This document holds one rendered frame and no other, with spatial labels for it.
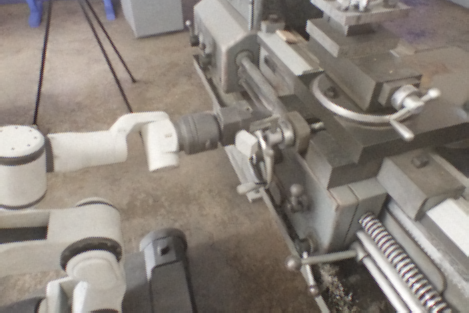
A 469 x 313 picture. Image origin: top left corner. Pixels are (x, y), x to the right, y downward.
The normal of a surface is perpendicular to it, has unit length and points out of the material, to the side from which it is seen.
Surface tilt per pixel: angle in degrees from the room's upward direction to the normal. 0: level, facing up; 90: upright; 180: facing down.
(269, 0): 90
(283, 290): 0
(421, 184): 0
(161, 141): 37
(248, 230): 0
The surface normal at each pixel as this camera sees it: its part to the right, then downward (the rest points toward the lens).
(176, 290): 0.01, -0.76
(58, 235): 0.32, -0.78
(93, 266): 0.29, 0.62
